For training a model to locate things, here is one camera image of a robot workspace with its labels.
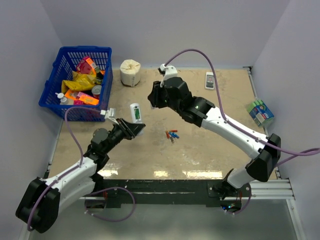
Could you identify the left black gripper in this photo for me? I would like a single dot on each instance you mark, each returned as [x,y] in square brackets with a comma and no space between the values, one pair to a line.
[130,130]

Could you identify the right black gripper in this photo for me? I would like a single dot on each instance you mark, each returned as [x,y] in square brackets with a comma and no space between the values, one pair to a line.
[154,97]

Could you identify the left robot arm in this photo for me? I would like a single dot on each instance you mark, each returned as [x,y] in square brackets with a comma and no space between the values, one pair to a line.
[45,199]

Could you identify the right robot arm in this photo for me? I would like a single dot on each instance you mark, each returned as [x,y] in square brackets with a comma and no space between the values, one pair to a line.
[263,150]

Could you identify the small white remote control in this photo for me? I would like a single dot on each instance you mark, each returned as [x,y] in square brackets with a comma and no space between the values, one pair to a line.
[209,81]

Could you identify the wrapped toilet paper roll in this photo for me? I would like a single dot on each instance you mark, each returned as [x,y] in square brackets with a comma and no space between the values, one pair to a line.
[130,72]

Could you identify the red tin can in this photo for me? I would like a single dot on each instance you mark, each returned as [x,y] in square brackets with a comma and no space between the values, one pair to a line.
[96,91]

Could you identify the orange pink snack pack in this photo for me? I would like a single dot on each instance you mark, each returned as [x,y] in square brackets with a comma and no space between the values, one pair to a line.
[80,96]

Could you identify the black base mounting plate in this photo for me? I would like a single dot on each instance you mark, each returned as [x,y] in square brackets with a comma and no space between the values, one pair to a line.
[205,192]

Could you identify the yellow snack bag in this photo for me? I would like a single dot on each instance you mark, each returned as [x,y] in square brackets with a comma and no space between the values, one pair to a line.
[79,83]

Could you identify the white small bottle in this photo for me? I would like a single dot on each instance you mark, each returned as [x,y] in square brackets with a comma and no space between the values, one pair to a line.
[62,98]

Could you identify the pink snack box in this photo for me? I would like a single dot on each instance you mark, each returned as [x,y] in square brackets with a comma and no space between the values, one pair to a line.
[86,66]

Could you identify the blue plastic basket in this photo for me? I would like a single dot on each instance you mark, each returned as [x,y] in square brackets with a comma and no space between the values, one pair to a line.
[66,61]

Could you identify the green blue sponge pack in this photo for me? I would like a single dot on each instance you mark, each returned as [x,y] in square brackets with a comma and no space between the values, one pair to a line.
[260,113]

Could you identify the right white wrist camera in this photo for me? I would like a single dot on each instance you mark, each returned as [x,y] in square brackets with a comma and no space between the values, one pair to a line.
[167,72]

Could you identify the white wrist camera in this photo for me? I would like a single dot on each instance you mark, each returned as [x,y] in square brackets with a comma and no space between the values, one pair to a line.
[109,115]
[167,72]

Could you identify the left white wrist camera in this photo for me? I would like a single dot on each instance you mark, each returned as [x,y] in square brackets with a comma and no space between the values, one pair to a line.
[109,115]

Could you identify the aluminium frame rail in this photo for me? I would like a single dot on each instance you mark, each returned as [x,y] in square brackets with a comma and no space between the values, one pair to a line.
[280,189]

